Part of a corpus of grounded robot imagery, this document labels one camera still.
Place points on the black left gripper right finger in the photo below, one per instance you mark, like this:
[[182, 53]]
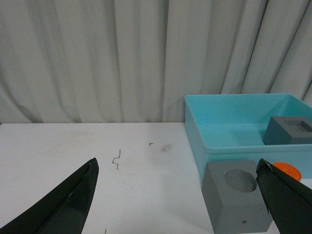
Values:
[[287, 200]]

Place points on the gray cube with square hole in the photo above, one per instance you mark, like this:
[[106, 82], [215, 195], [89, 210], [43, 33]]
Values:
[[285, 130]]

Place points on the orange cylinder with white numbers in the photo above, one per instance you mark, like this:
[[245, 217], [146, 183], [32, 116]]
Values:
[[289, 169]]

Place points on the white pleated curtain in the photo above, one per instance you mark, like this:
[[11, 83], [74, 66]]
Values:
[[85, 61]]

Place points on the light blue plastic box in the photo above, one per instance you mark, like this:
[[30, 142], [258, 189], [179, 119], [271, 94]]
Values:
[[232, 126]]

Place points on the gray cube with round hole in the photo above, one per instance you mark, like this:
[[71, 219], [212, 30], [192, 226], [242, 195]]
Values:
[[233, 198]]

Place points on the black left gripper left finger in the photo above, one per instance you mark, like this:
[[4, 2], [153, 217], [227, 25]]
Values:
[[63, 210]]

